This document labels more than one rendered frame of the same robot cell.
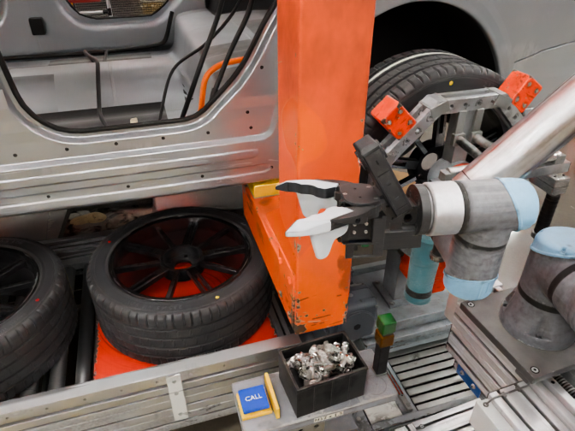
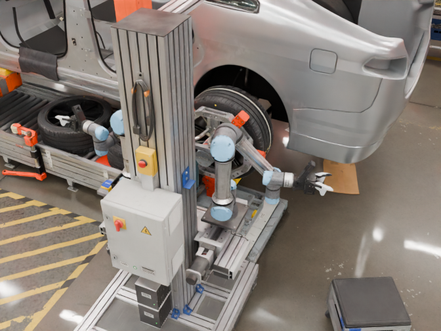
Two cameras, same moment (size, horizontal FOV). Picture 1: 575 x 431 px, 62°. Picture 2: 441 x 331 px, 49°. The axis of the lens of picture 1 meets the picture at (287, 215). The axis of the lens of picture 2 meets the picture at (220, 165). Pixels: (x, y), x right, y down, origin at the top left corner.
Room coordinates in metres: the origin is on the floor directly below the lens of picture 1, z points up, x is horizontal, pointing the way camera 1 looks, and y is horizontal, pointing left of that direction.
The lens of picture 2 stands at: (-0.66, -2.40, 2.78)
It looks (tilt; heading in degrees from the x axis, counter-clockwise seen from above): 38 degrees down; 43
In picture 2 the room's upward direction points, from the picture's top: 1 degrees clockwise
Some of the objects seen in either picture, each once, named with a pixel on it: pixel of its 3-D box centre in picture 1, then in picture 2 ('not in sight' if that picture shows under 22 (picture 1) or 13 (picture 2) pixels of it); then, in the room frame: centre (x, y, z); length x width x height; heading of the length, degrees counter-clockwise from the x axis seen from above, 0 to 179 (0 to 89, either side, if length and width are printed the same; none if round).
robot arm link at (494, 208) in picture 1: (489, 207); (98, 132); (0.57, -0.29, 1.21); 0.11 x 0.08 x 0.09; 96
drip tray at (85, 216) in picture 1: (108, 221); not in sight; (2.30, 1.04, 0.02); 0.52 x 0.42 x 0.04; 101
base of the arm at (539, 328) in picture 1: (542, 306); not in sight; (0.73, -0.53, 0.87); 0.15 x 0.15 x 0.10
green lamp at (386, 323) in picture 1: (386, 323); not in sight; (0.90, -0.26, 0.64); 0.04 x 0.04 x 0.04; 17
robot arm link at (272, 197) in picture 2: not in sight; (272, 191); (0.95, -1.28, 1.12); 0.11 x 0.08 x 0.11; 35
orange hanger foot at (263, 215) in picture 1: (280, 208); not in sight; (1.39, 0.02, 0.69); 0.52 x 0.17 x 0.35; 17
